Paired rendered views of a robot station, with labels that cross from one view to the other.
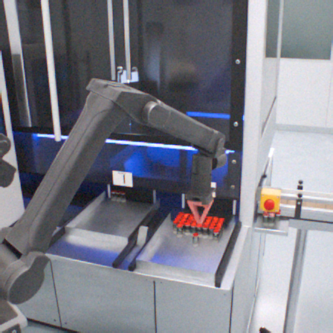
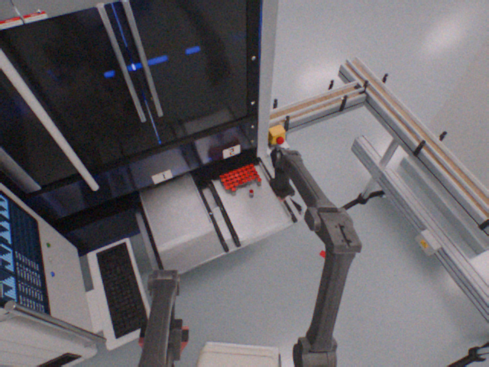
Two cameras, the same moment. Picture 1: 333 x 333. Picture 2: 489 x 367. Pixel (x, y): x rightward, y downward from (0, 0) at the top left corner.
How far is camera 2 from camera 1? 1.02 m
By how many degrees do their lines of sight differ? 48
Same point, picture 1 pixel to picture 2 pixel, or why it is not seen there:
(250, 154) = (264, 117)
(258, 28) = (271, 25)
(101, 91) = (346, 250)
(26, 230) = (328, 340)
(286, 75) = not seen: outside the picture
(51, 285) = not seen: hidden behind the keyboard
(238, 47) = (254, 46)
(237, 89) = (253, 79)
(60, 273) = not seen: hidden behind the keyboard
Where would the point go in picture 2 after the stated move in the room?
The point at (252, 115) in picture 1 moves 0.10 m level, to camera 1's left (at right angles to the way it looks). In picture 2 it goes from (266, 92) to (247, 105)
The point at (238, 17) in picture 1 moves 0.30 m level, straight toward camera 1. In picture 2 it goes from (253, 19) to (312, 71)
